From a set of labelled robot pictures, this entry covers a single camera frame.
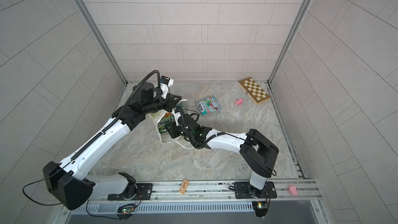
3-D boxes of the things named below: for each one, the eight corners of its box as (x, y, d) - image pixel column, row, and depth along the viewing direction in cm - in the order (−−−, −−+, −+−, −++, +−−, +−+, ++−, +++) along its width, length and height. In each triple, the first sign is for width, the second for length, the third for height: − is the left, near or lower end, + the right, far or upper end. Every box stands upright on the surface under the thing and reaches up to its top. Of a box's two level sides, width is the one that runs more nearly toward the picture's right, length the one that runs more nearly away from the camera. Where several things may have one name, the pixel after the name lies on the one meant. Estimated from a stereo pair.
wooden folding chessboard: (256, 105, 105) (257, 102, 103) (237, 84, 118) (238, 81, 116) (269, 99, 109) (270, 96, 106) (249, 79, 122) (250, 76, 119)
